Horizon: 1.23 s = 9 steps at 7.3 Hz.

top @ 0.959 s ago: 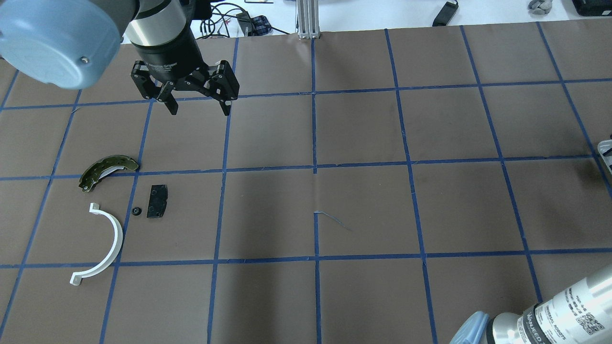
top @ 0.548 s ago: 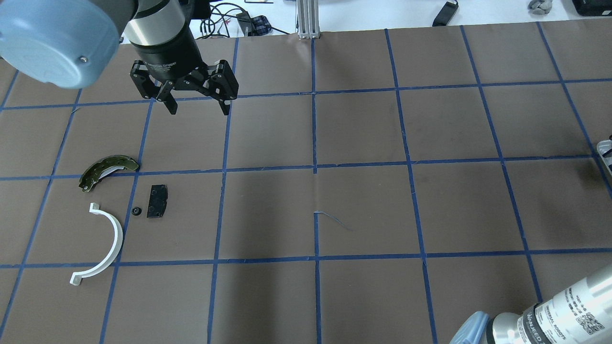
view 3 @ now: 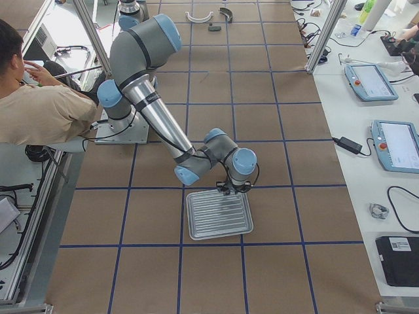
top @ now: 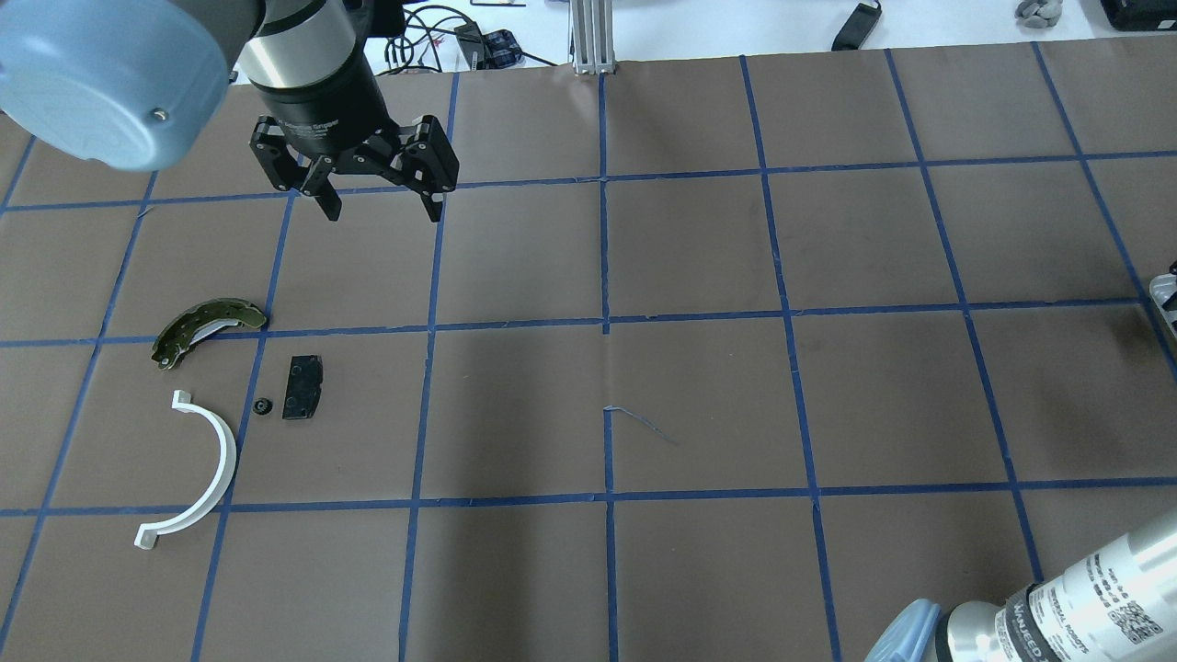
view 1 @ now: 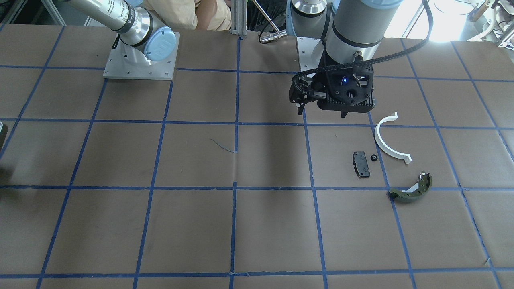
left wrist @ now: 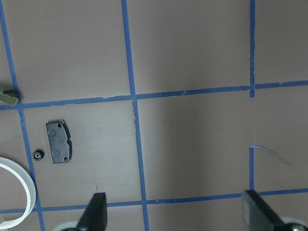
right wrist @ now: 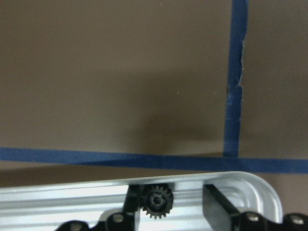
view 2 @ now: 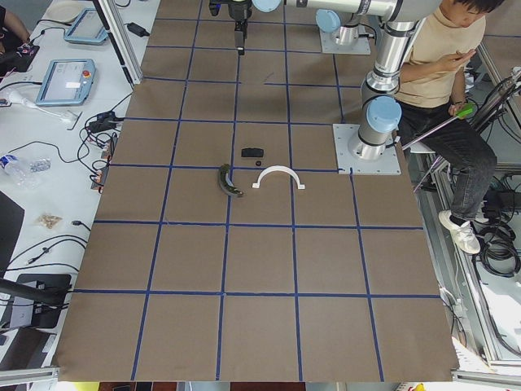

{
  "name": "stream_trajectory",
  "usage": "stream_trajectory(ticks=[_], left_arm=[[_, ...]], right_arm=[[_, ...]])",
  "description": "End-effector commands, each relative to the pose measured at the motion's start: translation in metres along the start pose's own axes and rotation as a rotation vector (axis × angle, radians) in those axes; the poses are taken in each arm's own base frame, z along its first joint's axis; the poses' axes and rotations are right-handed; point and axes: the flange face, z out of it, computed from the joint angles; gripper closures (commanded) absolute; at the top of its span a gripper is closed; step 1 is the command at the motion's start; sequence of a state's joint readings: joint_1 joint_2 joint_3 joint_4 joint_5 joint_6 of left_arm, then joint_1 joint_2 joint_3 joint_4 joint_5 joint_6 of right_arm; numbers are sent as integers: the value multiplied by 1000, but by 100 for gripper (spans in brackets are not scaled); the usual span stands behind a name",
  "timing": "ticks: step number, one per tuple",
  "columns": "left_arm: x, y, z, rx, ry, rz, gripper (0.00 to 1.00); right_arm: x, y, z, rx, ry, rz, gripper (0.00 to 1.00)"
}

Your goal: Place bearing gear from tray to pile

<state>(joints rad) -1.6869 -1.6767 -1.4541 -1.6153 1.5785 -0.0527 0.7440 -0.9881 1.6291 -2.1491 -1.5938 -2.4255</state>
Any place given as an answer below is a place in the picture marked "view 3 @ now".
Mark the blue teach pendant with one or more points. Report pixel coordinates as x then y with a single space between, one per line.
369 83
396 145

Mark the black tablet device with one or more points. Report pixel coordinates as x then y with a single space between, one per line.
399 260

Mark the black power adapter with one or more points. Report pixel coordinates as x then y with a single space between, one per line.
349 145

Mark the right aluminium frame post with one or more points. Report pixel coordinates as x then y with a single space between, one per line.
332 18

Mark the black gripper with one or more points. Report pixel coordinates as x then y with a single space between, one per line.
234 189

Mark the white curved plastic bracket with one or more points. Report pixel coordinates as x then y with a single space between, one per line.
201 20

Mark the far blue teach pendant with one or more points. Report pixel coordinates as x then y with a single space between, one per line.
369 83

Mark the person in beige shirt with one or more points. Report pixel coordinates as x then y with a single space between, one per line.
36 108

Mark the green plastic bottle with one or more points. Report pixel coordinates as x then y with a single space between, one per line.
365 11

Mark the olive green brake shoe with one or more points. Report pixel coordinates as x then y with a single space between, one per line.
227 13

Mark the aluminium frame post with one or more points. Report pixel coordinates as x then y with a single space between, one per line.
332 18
92 33

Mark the silver ribbed metal tray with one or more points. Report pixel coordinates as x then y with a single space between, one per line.
212 214

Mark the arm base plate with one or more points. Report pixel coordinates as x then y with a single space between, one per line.
130 130

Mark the near blue teach pendant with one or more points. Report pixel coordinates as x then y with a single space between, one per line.
396 145

